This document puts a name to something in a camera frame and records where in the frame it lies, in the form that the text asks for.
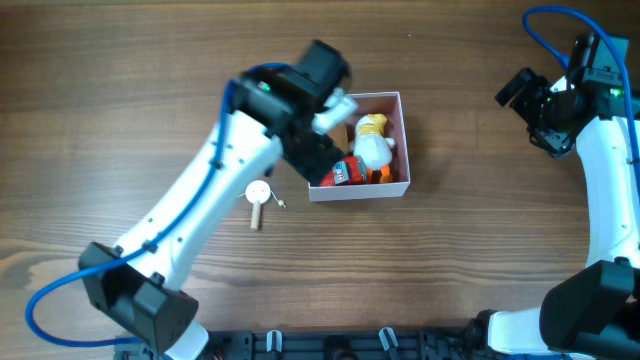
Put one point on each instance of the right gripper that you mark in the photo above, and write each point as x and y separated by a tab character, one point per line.
538	126

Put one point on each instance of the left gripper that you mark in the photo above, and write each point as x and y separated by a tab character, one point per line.
302	157

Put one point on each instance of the red toy fire truck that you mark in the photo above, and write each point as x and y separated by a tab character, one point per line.
349	171

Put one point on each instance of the white plush duck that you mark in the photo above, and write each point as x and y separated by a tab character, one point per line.
373	148

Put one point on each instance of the white rattle drum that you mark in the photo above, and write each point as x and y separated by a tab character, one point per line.
258	193

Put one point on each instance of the pink cardboard box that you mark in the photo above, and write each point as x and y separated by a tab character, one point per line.
388	104

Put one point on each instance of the brown plush toy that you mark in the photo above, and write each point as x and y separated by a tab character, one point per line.
339	136

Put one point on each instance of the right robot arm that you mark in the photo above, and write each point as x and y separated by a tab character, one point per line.
594	313

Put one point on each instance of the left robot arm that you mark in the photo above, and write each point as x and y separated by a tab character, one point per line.
270	112

